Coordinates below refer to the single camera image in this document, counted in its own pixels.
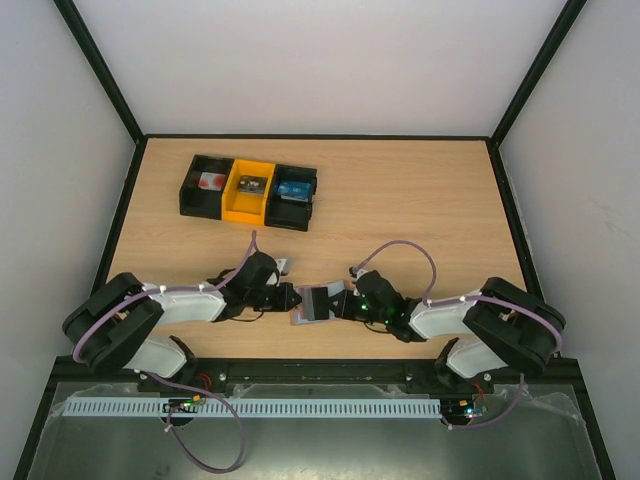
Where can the left black bin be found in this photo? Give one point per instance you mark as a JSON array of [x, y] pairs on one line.
[[201, 192]]

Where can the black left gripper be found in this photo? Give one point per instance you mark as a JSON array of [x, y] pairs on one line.
[[283, 305]]

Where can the metal front plate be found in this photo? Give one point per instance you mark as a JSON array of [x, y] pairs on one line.
[[535, 433]]

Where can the right black bin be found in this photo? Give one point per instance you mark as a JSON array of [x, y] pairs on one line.
[[290, 214]]

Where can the blue VIP card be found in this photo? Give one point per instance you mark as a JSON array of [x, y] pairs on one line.
[[292, 190]]

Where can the light blue cable duct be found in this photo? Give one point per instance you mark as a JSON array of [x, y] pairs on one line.
[[255, 408]]

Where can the black VIP logo card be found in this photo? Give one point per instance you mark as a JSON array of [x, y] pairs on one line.
[[254, 185]]

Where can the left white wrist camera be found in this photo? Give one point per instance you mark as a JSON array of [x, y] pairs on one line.
[[284, 266]]

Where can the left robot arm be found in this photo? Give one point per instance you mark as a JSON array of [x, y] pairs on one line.
[[113, 329]]

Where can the yellow bin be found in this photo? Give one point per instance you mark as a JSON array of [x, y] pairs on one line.
[[241, 206]]

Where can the white red card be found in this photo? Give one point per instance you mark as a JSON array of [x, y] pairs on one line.
[[211, 181]]

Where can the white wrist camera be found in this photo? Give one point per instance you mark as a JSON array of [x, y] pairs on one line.
[[284, 266], [356, 273]]

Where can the black aluminium frame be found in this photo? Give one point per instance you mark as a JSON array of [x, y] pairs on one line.
[[561, 370]]

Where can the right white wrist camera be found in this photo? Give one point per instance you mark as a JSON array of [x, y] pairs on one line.
[[356, 273]]

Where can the black stripe back card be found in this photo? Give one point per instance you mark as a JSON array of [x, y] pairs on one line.
[[314, 306]]

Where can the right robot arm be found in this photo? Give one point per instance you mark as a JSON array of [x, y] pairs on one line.
[[497, 326]]

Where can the black bin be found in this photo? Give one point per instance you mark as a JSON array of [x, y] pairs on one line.
[[290, 214], [201, 192]]

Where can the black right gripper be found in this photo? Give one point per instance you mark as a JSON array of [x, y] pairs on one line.
[[338, 308]]

